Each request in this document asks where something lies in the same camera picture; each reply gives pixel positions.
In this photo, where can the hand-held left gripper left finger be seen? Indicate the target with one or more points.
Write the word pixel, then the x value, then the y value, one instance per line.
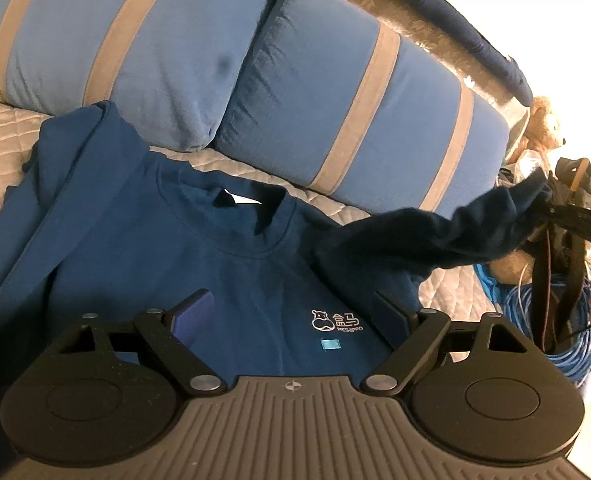
pixel 194 319

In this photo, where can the quilted grey bedspread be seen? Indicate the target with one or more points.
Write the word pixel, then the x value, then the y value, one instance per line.
pixel 5 130

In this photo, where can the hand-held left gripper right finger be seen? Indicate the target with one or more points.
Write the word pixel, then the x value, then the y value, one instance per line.
pixel 389 319

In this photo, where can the blue striped pillow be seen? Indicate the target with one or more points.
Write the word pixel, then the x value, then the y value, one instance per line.
pixel 175 40
pixel 325 95

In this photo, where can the blue sweatshirt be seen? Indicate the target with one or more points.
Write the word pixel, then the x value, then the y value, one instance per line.
pixel 140 240

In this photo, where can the brown teddy bear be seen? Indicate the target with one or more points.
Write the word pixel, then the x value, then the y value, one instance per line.
pixel 543 125

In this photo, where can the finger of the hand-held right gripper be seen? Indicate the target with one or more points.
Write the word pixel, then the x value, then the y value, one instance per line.
pixel 583 222

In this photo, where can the long navy cloth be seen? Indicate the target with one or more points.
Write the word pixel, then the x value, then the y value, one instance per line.
pixel 455 15

